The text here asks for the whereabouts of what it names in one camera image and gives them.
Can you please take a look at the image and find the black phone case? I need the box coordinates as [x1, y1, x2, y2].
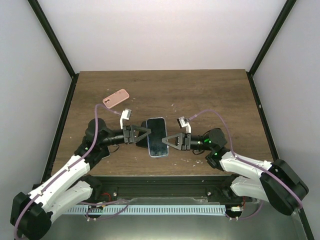
[135, 121, 148, 149]

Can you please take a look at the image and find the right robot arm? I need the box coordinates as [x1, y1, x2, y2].
[162, 128, 309, 216]

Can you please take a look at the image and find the black aluminium front rail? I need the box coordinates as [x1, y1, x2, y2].
[81, 174, 243, 203]

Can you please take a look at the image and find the clear magsafe phone case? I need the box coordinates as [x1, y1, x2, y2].
[145, 117, 170, 158]

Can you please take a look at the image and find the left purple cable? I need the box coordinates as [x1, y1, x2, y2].
[13, 104, 123, 238]

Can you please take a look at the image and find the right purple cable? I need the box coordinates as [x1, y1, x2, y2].
[187, 109, 303, 221]

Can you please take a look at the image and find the purple cable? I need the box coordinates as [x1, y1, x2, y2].
[13, 104, 123, 238]
[187, 109, 303, 221]

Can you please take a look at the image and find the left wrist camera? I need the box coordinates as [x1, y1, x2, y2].
[119, 108, 132, 129]

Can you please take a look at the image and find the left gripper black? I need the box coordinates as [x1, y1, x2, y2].
[99, 125, 152, 148]

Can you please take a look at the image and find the black frame post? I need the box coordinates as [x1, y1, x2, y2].
[248, 0, 298, 76]
[27, 0, 76, 79]

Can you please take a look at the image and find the right black frame post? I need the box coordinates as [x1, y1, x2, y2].
[248, 0, 298, 76]

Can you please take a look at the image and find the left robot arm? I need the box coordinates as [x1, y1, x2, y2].
[10, 118, 151, 240]

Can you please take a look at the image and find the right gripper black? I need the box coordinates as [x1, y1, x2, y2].
[161, 132, 213, 151]

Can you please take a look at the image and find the left black frame post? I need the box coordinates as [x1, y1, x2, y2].
[27, 0, 76, 79]

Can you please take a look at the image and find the pink phone case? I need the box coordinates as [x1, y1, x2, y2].
[102, 89, 130, 109]

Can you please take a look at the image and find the light blue cable duct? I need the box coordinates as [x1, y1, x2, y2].
[65, 205, 226, 216]

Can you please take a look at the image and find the white silver smartphone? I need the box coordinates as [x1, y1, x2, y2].
[101, 147, 110, 159]

